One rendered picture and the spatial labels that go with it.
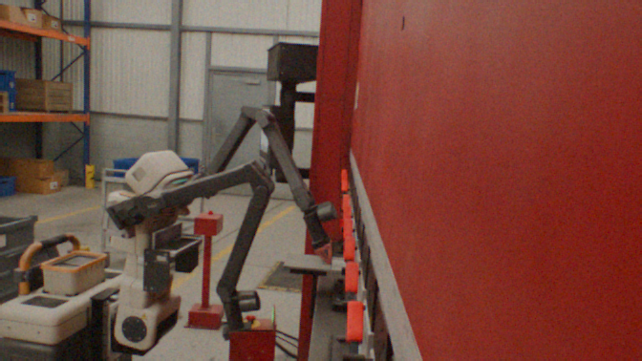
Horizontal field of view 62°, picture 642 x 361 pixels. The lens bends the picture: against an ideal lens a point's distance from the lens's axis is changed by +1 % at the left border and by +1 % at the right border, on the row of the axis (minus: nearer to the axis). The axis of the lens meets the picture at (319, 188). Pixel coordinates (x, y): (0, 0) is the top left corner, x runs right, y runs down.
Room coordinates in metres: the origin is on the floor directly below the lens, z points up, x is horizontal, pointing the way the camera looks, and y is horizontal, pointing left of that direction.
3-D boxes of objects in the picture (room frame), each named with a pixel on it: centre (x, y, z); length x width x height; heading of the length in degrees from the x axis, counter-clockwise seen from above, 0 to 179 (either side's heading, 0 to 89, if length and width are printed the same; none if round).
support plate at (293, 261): (2.02, -0.02, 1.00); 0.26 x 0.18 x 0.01; 88
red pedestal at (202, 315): (3.69, 0.76, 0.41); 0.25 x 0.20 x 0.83; 88
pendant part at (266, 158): (3.21, 0.29, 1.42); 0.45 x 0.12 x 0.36; 14
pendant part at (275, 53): (3.28, 0.22, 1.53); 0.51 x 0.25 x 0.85; 14
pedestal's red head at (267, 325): (1.85, 0.20, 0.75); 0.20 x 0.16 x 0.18; 7
